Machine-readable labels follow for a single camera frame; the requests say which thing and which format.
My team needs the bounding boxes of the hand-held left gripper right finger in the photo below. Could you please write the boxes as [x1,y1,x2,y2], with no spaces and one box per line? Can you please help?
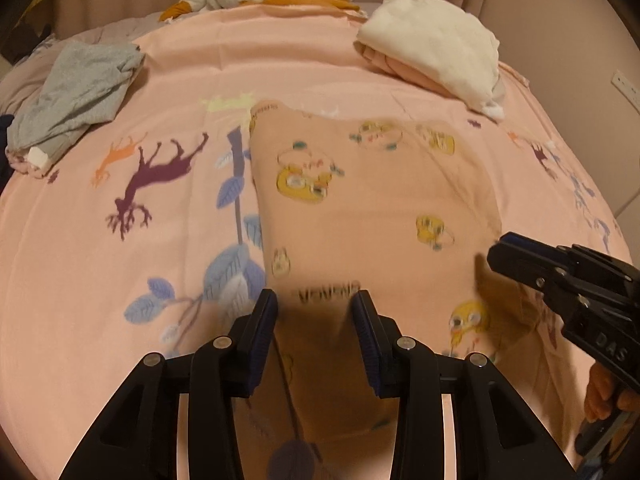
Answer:
[351,290,581,480]

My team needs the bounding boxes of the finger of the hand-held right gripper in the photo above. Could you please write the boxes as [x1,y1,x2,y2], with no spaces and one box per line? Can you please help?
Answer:
[486,242,560,290]
[501,232,577,263]

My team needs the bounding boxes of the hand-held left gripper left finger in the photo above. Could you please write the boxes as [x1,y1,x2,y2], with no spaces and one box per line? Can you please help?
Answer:
[59,288,279,480]

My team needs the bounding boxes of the peach cartoon print garment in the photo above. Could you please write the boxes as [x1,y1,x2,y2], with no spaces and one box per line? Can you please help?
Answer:
[247,101,568,436]

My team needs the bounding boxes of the person's right hand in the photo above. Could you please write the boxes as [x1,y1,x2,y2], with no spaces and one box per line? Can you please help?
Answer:
[583,361,640,425]

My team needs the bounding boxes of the white folded garment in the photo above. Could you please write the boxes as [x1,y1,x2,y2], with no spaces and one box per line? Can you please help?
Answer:
[356,0,503,123]

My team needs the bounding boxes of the pink folded garment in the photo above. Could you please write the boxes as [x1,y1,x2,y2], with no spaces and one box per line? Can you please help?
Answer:
[357,42,451,97]

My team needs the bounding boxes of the pink animal print bedsheet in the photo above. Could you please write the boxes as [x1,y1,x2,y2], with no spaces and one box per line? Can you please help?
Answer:
[0,2,632,480]

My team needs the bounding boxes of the grey garment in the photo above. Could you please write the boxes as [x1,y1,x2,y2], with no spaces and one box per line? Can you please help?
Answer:
[6,40,147,178]

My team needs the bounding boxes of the dark navy cloth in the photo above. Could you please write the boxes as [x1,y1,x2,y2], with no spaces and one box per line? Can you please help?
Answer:
[0,114,16,187]

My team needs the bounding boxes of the white wall socket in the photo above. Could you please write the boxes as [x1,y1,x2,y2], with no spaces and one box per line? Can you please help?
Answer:
[612,70,640,100]

